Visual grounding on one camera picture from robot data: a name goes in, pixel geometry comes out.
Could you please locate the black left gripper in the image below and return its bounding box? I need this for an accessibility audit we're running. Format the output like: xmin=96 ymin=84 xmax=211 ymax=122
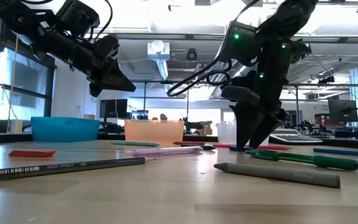
xmin=87 ymin=35 xmax=136 ymax=98

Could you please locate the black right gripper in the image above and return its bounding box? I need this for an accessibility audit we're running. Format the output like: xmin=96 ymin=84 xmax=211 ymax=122
xmin=221 ymin=85 xmax=293 ymax=149

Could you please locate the coral red pencil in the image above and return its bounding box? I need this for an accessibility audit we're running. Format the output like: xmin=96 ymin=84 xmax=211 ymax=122
xmin=212 ymin=143 xmax=293 ymax=151

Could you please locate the teal pen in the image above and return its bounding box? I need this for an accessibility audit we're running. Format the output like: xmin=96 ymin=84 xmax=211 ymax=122
xmin=111 ymin=140 xmax=160 ymax=147

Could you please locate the green pen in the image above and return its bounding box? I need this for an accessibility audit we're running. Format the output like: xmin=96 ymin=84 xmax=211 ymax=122
xmin=245 ymin=149 xmax=358 ymax=171

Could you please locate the light purple pen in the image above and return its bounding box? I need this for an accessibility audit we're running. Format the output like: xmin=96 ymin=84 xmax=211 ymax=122
xmin=124 ymin=146 xmax=203 ymax=156

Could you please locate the blue pencil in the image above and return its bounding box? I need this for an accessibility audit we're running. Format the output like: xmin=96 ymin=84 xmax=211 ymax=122
xmin=313 ymin=147 xmax=358 ymax=158

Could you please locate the black pencil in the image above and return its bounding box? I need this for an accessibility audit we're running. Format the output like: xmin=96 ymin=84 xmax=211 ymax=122
xmin=0 ymin=157 xmax=155 ymax=183

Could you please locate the red eraser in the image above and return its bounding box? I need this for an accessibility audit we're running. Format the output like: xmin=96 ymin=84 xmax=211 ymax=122
xmin=9 ymin=150 xmax=57 ymax=158

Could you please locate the black computer monitor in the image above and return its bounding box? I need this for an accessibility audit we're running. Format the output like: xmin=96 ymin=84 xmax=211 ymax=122
xmin=328 ymin=98 xmax=358 ymax=123
xmin=99 ymin=98 xmax=129 ymax=119

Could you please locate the clear plastic bin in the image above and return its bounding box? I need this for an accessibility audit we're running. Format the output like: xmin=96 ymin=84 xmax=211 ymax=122
xmin=215 ymin=120 xmax=270 ymax=146

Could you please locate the white desk calculator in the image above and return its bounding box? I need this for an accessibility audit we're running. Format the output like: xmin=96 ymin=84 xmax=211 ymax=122
xmin=268 ymin=133 xmax=324 ymax=144

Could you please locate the cardboard box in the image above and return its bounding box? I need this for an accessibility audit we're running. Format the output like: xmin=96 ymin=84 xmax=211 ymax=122
xmin=197 ymin=120 xmax=213 ymax=136

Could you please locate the orange plastic bin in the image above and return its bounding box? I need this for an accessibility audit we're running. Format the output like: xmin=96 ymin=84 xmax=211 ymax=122
xmin=124 ymin=119 xmax=185 ymax=144

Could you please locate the red crayon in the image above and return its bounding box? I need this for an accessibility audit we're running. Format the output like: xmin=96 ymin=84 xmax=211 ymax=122
xmin=172 ymin=141 xmax=205 ymax=146

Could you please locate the blue plastic bin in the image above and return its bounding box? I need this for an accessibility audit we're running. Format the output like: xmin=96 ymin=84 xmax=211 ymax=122
xmin=30 ymin=116 xmax=101 ymax=143

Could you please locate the black ceiling device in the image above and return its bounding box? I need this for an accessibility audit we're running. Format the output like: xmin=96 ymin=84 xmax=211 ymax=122
xmin=186 ymin=48 xmax=198 ymax=62

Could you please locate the black framed window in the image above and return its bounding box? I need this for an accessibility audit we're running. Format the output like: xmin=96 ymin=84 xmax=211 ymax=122
xmin=0 ymin=46 xmax=56 ymax=122

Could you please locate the cream container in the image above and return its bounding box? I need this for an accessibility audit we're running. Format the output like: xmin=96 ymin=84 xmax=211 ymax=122
xmin=9 ymin=119 xmax=24 ymax=134

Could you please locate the white ceiling duct lamp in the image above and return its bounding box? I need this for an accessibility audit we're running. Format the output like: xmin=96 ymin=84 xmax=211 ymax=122
xmin=147 ymin=39 xmax=170 ymax=80

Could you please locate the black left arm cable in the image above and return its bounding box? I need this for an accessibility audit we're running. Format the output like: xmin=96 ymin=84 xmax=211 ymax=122
xmin=87 ymin=0 xmax=114 ymax=41

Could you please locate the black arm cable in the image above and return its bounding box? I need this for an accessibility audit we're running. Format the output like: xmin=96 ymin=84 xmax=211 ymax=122
xmin=166 ymin=58 xmax=232 ymax=97
xmin=87 ymin=0 xmax=114 ymax=41

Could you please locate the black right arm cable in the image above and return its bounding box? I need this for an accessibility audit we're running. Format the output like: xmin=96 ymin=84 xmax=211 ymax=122
xmin=166 ymin=58 xmax=232 ymax=97

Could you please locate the black aluminium table frame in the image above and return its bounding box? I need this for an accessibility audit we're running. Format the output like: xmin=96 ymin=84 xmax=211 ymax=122
xmin=0 ymin=132 xmax=358 ymax=150

